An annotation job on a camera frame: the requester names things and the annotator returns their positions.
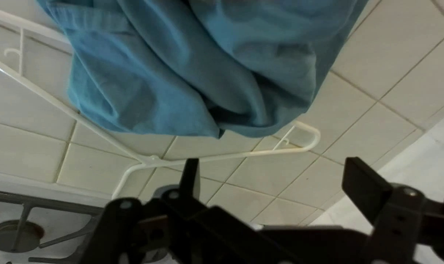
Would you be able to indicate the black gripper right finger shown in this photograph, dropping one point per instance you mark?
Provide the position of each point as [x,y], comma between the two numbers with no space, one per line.
[401,217]

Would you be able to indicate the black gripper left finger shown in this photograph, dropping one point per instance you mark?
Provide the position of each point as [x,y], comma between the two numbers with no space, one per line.
[179,223]

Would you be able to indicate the blue towel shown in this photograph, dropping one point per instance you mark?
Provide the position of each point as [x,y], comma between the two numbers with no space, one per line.
[199,67]

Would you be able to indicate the white gas stove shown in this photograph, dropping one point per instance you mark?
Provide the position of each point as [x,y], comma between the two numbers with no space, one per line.
[23,186]

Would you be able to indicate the black stove grate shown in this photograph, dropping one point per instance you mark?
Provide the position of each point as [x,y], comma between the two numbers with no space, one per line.
[42,230]

